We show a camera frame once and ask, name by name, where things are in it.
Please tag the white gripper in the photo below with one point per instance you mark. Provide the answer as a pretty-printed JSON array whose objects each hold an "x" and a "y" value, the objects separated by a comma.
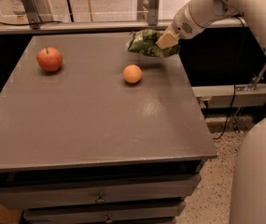
[{"x": 184, "y": 24}]

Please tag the green jalapeno chip bag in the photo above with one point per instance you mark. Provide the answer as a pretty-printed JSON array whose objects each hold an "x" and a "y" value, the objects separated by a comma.
[{"x": 144, "y": 42}]

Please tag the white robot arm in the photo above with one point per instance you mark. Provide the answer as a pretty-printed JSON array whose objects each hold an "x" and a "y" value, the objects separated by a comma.
[{"x": 248, "y": 194}]

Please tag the orange fruit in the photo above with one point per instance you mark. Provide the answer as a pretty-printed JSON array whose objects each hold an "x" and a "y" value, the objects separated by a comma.
[{"x": 132, "y": 73}]

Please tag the red apple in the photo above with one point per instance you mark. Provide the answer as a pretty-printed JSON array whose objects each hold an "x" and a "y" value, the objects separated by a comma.
[{"x": 49, "y": 59}]

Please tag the grey drawer cabinet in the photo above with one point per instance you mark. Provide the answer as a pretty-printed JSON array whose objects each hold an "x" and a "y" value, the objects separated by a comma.
[{"x": 86, "y": 123}]

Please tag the upper grey drawer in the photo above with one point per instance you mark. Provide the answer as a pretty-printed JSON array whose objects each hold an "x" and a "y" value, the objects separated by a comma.
[{"x": 114, "y": 191}]

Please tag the grey drawer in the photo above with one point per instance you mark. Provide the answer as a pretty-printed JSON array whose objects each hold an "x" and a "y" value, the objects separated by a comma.
[
  {"x": 98, "y": 213},
  {"x": 114, "y": 191}
]

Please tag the lower grey drawer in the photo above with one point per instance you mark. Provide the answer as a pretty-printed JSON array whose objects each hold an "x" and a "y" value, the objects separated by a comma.
[{"x": 98, "y": 213}]

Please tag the upper metal drawer knob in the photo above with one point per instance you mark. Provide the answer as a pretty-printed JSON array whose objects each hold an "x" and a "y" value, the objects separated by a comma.
[{"x": 100, "y": 198}]

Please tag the metal drawer knob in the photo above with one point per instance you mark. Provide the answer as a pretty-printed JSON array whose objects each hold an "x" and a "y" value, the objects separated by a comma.
[
  {"x": 100, "y": 198},
  {"x": 108, "y": 220}
]

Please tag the lower metal drawer knob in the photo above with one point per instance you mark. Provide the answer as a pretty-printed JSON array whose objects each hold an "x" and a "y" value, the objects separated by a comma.
[{"x": 108, "y": 220}]

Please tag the metal upright bracket centre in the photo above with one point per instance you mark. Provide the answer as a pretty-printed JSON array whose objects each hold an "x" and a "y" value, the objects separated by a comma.
[{"x": 153, "y": 12}]

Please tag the metal upright bracket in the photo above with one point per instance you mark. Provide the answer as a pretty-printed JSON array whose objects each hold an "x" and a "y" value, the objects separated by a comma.
[
  {"x": 32, "y": 14},
  {"x": 153, "y": 12}
]

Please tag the grey wall-mounted metal box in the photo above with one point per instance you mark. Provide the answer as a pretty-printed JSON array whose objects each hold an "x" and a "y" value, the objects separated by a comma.
[{"x": 230, "y": 96}]

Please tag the grey metal rail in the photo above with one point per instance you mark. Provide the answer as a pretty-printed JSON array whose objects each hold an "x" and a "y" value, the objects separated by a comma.
[{"x": 59, "y": 27}]

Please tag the metal upright bracket left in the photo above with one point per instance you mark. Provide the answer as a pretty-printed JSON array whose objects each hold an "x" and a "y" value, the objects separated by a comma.
[{"x": 32, "y": 14}]

